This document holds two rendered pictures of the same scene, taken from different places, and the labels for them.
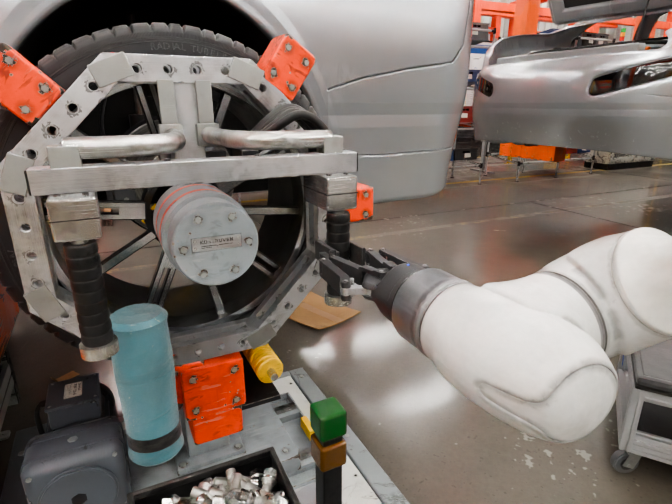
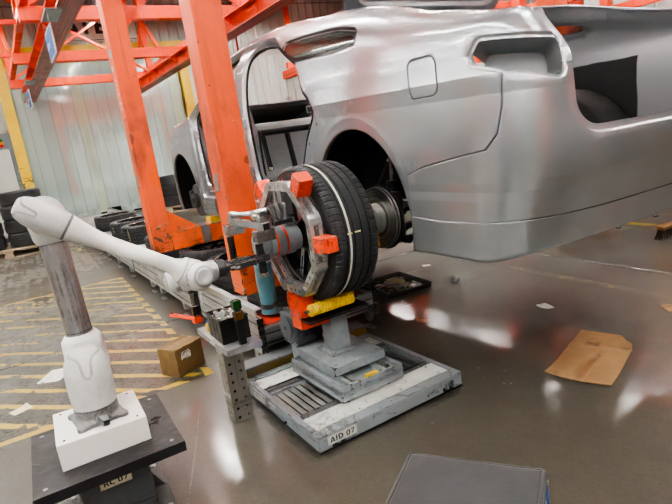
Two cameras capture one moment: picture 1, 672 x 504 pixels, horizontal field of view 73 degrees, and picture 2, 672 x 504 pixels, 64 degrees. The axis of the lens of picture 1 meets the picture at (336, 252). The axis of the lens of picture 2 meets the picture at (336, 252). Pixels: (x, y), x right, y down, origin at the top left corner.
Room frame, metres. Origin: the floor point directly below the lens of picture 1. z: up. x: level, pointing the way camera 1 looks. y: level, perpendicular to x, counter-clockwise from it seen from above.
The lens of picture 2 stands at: (0.84, -2.27, 1.31)
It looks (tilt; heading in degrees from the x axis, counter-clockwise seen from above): 13 degrees down; 87
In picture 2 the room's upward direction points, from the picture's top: 8 degrees counter-clockwise
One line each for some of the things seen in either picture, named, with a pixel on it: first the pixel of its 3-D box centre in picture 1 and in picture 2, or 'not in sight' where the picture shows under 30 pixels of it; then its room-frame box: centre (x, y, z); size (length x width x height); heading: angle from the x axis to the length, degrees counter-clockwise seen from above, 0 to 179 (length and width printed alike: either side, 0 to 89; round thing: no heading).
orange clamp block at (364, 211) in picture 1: (346, 202); (325, 244); (0.94, -0.02, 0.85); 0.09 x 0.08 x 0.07; 117
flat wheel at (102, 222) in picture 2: not in sight; (116, 220); (-2.14, 6.80, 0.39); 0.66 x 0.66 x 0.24
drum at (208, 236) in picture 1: (202, 228); (277, 241); (0.73, 0.22, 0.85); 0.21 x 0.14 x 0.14; 27
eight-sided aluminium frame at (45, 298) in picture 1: (194, 219); (290, 238); (0.79, 0.25, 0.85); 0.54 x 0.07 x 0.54; 117
